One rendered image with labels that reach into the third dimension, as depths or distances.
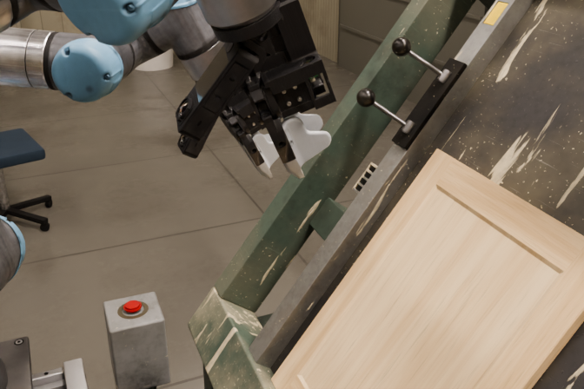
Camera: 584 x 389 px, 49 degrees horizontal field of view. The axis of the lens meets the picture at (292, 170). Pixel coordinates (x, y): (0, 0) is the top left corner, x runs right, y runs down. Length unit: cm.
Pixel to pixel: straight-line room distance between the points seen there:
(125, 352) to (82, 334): 157
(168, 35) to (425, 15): 73
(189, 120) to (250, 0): 14
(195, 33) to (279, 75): 32
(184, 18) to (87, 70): 18
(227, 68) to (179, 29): 31
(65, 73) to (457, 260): 68
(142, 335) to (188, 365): 132
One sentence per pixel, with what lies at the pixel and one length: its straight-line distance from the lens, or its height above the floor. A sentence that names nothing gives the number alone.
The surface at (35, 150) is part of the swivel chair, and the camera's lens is 380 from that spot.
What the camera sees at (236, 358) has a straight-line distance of 141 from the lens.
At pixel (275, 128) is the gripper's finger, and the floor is 157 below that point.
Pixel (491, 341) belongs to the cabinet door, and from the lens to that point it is 102.
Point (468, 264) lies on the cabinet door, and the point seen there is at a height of 123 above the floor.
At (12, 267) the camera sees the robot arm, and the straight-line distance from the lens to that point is 122.
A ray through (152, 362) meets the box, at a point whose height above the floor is 82.
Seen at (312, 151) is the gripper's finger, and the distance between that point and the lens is 70.
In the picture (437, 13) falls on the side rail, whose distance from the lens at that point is 152.
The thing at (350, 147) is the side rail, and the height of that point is 125.
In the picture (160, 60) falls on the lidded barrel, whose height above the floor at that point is 11.
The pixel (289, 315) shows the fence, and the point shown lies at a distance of 133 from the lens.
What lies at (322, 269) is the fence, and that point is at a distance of 130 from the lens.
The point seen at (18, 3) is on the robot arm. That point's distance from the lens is 57.
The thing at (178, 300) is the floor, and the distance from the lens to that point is 317.
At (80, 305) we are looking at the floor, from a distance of 325.
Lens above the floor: 178
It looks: 23 degrees down
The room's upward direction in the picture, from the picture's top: straight up
